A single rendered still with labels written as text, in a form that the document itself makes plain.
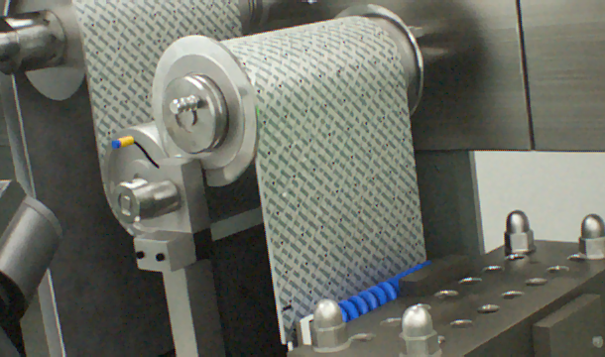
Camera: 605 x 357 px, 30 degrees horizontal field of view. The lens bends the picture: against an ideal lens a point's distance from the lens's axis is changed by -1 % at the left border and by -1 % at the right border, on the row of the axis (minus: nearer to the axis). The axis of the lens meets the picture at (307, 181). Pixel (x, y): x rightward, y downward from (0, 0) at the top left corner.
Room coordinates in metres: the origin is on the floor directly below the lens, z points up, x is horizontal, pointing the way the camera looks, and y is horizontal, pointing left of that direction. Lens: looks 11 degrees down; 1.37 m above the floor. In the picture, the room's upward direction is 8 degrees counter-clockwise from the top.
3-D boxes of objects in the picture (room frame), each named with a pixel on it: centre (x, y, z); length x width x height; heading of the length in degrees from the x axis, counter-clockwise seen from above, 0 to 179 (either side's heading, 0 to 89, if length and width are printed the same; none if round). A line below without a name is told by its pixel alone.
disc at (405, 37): (1.27, -0.09, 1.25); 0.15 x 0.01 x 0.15; 47
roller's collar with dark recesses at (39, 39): (1.24, 0.28, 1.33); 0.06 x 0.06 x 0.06; 47
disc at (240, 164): (1.08, 0.09, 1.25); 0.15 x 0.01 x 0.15; 47
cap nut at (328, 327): (0.99, 0.00, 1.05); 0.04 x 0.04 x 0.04
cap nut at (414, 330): (0.93, -0.08, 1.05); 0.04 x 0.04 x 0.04
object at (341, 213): (1.13, -0.04, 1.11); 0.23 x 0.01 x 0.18; 137
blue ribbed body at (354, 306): (1.12, -0.06, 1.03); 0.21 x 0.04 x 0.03; 137
